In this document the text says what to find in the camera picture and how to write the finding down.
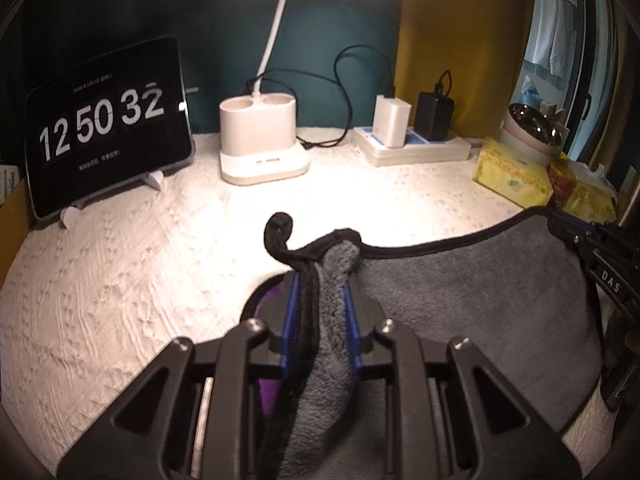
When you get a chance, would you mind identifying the purple and grey towel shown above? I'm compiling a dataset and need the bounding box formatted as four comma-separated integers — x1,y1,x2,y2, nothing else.
255,208,603,479

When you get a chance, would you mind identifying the red yellow can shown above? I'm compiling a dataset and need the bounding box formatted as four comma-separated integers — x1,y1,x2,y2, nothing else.
548,159,577,210

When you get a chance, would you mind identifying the yellow tissue pack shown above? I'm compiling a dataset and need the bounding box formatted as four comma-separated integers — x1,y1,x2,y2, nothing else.
472,138,553,208

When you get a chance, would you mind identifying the steel bowl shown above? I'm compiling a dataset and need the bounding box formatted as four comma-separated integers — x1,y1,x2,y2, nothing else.
498,103,568,167

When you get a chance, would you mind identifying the white power strip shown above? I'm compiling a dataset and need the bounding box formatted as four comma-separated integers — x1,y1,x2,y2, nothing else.
350,127,471,167

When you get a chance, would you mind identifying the black charger adapter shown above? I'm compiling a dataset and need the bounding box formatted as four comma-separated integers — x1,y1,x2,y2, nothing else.
413,92,454,141

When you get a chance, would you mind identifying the white hanging shirt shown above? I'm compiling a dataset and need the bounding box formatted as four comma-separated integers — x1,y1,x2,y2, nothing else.
524,0,576,78

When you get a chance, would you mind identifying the white textured tablecloth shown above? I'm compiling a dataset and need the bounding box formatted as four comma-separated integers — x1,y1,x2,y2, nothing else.
1,134,516,469

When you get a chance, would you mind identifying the white desk lamp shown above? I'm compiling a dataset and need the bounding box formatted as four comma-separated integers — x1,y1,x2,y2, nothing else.
218,0,417,188

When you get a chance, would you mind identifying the white charger adapter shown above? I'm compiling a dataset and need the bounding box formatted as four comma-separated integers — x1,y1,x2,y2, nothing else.
372,96,411,148

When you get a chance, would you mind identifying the yellow curtain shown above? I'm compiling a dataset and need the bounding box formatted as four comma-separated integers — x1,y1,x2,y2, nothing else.
395,0,535,139

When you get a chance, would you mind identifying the white tablet stand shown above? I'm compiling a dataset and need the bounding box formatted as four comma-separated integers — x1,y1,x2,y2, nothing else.
58,170,165,230

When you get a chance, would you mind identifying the black tablet clock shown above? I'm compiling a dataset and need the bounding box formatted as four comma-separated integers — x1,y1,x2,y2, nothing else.
23,37,194,220

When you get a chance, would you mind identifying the dark green curtain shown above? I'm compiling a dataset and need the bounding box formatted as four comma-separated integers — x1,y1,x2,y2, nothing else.
1,0,401,132

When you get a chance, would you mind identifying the cardboard box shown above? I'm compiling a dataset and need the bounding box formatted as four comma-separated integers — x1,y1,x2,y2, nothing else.
0,179,32,284

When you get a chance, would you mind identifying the black cable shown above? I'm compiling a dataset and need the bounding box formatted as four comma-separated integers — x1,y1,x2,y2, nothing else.
244,43,396,151

